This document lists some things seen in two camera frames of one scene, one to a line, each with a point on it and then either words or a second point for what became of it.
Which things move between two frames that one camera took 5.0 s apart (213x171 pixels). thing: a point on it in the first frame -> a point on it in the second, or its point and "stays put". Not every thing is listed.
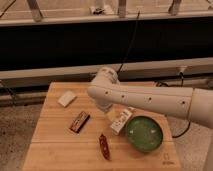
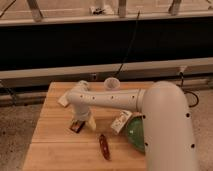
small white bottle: (118, 125) stays put
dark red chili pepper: (105, 147) stays put
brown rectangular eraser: (79, 122) stays put
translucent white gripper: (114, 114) -> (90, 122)
